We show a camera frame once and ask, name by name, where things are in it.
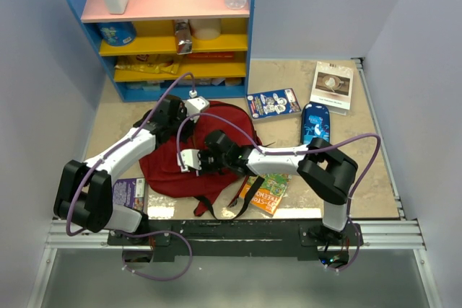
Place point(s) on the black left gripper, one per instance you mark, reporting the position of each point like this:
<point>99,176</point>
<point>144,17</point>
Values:
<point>190,131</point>

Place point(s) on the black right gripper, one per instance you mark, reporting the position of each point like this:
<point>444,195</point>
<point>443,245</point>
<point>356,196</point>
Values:
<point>201,155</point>

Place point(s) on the red backpack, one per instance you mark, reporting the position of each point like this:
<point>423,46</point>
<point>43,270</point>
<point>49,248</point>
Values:
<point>161,170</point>

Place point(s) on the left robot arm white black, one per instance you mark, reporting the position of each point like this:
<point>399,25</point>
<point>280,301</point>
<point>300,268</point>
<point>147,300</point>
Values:
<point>85,192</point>

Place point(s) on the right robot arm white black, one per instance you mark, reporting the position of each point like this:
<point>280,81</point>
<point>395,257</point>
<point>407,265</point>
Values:
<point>328,172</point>

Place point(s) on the yellow chips bag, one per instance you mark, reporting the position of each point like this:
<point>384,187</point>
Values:
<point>150,63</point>

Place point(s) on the orange treehouse book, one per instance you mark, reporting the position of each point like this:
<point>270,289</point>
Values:
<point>270,194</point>

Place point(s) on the red flat box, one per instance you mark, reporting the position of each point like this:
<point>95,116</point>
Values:
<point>212,55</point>

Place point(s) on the purple book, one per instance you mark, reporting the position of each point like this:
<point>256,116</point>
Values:
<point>130,192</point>

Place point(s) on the blue cartoon book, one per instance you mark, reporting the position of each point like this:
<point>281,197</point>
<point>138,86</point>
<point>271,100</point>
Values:
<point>273,104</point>

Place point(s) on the silver snack packet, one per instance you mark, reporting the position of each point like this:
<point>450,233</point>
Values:
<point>183,38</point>

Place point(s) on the blue shelf unit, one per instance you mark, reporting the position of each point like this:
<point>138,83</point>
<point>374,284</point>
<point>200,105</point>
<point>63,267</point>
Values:
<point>153,20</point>

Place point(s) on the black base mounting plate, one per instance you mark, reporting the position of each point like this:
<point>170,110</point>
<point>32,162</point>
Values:
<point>304,239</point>

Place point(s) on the blue dinosaur pencil case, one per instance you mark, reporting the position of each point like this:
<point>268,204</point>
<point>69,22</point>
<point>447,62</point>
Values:
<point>315,123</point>

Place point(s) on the white round container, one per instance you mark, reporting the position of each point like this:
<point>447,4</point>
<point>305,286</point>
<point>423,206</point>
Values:
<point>205,29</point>

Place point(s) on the blue snack can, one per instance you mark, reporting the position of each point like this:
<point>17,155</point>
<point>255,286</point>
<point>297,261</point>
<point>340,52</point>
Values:
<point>117,33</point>

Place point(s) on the white coffee cover book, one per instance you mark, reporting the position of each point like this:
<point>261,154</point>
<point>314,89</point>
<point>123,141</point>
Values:
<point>332,87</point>

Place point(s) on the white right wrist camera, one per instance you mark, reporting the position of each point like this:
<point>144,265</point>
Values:
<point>188,161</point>

